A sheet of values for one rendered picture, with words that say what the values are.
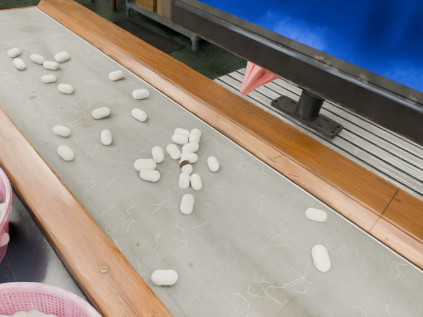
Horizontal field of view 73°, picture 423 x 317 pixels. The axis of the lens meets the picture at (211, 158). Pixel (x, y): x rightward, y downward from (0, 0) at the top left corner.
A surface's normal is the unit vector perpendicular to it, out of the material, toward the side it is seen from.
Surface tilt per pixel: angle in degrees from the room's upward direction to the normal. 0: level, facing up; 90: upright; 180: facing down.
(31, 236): 0
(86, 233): 0
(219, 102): 0
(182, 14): 90
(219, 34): 90
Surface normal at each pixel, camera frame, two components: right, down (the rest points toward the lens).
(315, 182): -0.42, -0.20
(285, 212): 0.11, -0.73
